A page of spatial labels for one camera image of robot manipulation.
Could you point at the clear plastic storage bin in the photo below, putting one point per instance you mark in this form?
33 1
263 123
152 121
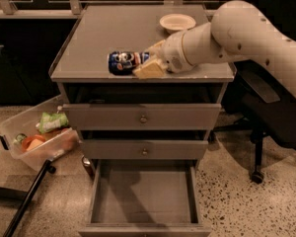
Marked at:
57 142

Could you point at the black office chair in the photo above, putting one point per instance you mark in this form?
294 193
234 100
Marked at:
267 108

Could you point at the green chip bag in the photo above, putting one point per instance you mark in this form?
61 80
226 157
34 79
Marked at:
49 122

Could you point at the grey middle drawer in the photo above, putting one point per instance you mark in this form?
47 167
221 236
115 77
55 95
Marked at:
143 144

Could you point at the grey top drawer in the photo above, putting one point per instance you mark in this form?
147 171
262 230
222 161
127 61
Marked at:
142 107

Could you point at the white paper bowl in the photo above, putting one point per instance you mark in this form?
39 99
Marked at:
177 22

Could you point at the red can on floor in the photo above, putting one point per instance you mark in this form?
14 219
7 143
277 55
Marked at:
88 166

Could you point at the grey bottom drawer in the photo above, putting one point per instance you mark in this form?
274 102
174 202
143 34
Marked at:
144 198

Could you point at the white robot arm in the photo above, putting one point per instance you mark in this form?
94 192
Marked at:
237 31

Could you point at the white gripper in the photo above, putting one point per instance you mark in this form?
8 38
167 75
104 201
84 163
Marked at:
172 52

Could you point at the grey drawer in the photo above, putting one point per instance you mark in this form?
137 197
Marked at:
143 144
144 198
142 107

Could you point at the grey drawer cabinet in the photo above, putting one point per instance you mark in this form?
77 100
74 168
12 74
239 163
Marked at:
103 29

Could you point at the black metal leg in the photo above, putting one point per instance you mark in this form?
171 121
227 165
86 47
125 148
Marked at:
46 168

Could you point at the blue pepsi can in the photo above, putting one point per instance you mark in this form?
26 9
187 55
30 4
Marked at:
124 62

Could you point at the orange plastic item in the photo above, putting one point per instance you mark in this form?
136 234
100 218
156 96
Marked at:
31 142

